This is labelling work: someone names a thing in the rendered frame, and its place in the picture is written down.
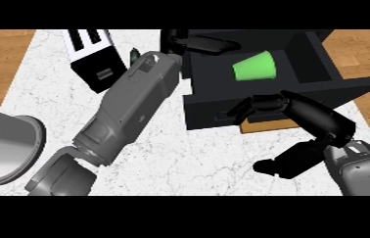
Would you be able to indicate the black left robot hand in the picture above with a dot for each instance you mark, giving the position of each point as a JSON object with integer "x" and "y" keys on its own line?
{"x": 207, "y": 44}

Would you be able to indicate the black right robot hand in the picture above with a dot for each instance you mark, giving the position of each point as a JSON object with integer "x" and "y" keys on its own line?
{"x": 317, "y": 118}

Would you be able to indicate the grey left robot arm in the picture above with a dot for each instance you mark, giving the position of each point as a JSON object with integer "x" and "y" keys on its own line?
{"x": 130, "y": 104}

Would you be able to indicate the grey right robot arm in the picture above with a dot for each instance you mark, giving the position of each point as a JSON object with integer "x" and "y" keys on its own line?
{"x": 354, "y": 170}

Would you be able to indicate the green cup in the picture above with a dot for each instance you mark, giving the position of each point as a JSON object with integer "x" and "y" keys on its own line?
{"x": 256, "y": 67}

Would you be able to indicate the black open drawer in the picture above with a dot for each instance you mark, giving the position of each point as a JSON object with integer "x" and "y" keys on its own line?
{"x": 298, "y": 52}

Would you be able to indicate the black drawer front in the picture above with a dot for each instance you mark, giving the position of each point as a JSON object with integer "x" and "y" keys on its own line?
{"x": 211, "y": 113}

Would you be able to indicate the small dark green bottle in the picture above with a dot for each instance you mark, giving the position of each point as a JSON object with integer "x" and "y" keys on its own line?
{"x": 135, "y": 56}

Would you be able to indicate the black and white toaster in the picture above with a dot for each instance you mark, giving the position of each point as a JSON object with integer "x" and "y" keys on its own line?
{"x": 99, "y": 69}

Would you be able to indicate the grey round bowl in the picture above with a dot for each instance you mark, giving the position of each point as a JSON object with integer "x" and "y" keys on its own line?
{"x": 17, "y": 147}

